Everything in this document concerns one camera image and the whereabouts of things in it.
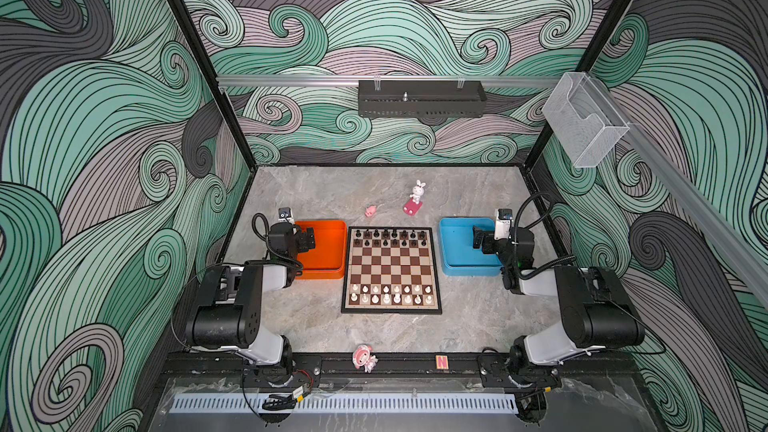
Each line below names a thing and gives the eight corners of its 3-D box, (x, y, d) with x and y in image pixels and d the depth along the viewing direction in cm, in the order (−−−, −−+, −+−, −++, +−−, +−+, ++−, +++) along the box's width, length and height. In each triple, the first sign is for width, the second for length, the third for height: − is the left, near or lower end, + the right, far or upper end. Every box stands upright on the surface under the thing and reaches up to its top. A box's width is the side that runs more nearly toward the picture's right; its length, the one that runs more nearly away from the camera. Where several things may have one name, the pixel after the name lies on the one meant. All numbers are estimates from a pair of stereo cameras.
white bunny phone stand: (404, 213, 108) (405, 199, 101) (414, 194, 114) (416, 179, 107) (415, 217, 106) (418, 203, 100) (425, 198, 113) (428, 183, 106)
